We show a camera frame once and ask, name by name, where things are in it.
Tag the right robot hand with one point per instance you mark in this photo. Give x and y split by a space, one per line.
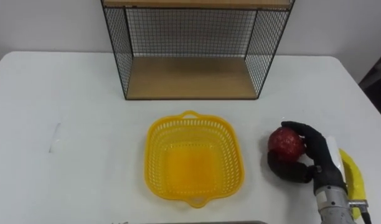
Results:
321 155

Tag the red apple soft toy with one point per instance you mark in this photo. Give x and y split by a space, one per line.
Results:
285 144

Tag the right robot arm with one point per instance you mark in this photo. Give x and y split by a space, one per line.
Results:
333 205

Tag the yellow banana soft toy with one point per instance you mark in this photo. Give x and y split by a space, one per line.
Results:
355 177

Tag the dark furniture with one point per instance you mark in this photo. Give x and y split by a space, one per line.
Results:
378 84

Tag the yellow plastic basket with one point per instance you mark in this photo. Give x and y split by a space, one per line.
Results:
193 158

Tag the white table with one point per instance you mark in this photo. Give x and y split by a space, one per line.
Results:
84 140

